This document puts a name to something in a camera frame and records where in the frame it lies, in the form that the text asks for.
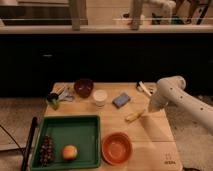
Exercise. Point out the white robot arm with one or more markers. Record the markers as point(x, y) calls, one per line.
point(171, 89)

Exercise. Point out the red orange bowl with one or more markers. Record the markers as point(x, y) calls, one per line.
point(116, 148)

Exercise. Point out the dark maroon bowl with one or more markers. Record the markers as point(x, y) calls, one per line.
point(83, 87)

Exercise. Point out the white cup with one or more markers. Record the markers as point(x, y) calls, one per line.
point(100, 97)

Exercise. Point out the dark grape bunch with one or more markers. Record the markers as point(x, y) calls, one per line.
point(46, 151)

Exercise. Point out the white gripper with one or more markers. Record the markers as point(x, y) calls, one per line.
point(157, 102)

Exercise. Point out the blue sponge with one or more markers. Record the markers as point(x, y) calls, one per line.
point(121, 100)

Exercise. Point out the red yellow apple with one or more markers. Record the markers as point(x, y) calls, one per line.
point(69, 152)

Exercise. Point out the yellow banana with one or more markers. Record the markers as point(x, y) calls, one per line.
point(134, 116)

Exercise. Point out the black pole stand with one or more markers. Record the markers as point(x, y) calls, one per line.
point(28, 146)

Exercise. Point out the green plastic tray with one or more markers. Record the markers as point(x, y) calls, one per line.
point(81, 131)

